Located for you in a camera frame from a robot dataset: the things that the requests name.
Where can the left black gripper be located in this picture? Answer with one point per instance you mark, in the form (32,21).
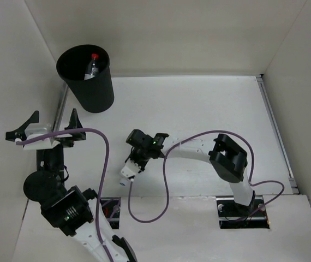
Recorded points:
(53,157)

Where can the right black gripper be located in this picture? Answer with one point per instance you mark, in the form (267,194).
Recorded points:
(132,157)

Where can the red-capped red-label bottle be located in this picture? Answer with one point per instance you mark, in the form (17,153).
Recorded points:
(93,68)

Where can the blue-label clear bottle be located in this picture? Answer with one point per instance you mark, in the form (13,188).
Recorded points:
(123,181)

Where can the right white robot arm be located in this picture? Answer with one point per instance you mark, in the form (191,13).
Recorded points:
(227,157)

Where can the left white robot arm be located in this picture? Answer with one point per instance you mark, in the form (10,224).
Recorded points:
(78,214)

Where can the black plastic waste bin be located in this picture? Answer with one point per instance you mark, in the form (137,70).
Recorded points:
(94,95)

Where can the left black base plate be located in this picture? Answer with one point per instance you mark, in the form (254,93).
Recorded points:
(111,208)

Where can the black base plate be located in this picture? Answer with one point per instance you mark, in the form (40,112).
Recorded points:
(230,217)
(111,208)

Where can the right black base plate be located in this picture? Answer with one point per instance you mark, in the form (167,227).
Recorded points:
(230,217)

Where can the right aluminium frame rail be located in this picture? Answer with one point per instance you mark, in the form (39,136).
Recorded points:
(277,134)

